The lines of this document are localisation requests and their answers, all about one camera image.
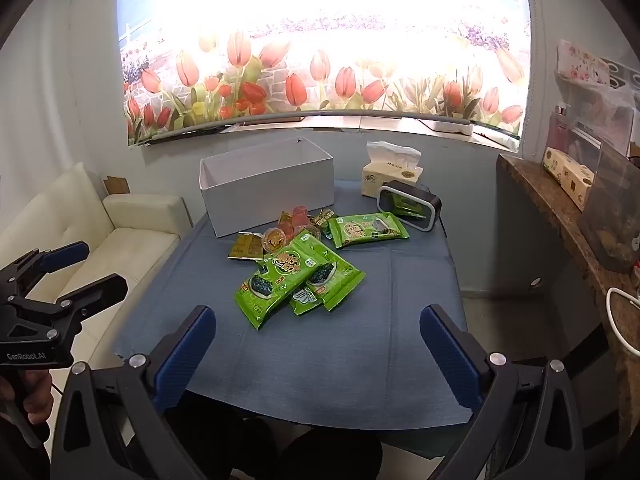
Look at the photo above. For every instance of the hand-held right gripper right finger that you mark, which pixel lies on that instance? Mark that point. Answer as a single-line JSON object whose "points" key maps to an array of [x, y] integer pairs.
{"points": [[450, 360]]}

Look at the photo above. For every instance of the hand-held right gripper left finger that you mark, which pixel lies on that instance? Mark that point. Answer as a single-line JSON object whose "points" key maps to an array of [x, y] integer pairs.
{"points": [[185, 355]]}

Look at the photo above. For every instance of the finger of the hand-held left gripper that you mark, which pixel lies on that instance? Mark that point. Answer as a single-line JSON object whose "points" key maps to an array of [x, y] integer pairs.
{"points": [[100, 287], [65, 252]]}

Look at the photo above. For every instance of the green snack packet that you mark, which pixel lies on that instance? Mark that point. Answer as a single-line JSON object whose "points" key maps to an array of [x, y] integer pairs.
{"points": [[340, 280], [365, 230], [280, 280], [305, 305]]}

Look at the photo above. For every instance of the white cardboard box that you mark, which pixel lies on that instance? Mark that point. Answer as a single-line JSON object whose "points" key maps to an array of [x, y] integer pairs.
{"points": [[270, 195]]}

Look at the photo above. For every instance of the person's left hand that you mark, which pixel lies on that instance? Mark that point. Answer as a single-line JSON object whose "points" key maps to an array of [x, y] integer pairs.
{"points": [[37, 400]]}

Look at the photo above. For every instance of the cream leather sofa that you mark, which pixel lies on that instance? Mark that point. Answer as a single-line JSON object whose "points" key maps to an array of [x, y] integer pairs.
{"points": [[125, 240]]}

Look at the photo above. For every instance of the brown cardboard piece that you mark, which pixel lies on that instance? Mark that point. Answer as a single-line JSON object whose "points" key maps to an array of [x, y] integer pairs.
{"points": [[117, 186]]}

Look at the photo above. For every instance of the blue tablecloth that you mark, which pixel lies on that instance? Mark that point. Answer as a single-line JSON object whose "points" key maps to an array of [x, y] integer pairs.
{"points": [[350, 350]]}

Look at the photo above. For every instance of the gold sachet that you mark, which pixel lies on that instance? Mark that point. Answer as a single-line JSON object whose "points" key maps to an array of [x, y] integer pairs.
{"points": [[246, 246]]}

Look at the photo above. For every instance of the orange jelly cup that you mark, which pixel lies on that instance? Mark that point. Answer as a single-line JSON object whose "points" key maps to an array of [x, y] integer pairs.
{"points": [[274, 238]]}

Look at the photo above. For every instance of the black white-rimmed desk clock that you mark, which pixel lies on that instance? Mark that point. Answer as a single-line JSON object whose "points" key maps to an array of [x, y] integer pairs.
{"points": [[400, 205]]}

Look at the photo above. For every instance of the brown stone counter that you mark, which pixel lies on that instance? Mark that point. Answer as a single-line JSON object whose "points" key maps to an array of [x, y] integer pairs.
{"points": [[550, 210]]}

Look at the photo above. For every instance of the tissue pack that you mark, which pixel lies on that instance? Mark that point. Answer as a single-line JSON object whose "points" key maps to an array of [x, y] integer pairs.
{"points": [[385, 180]]}

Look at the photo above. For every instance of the clear plastic container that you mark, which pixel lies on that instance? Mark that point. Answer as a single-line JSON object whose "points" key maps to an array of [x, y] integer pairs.
{"points": [[610, 210]]}

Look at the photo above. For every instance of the beige printed carton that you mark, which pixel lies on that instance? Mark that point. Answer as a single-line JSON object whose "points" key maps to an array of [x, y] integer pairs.
{"points": [[570, 175]]}

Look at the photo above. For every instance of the white window ledge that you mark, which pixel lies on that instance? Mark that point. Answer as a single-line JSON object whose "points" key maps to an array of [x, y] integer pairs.
{"points": [[400, 127]]}

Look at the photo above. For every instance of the clear plastic bag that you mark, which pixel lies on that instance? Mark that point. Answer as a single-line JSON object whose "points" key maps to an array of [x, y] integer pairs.
{"points": [[600, 110]]}

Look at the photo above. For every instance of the pink floral packet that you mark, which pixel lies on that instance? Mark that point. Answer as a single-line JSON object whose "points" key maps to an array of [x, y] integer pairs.
{"points": [[580, 62]]}

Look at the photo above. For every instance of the tulip print wall poster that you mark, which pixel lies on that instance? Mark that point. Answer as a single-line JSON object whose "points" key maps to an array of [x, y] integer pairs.
{"points": [[250, 60]]}

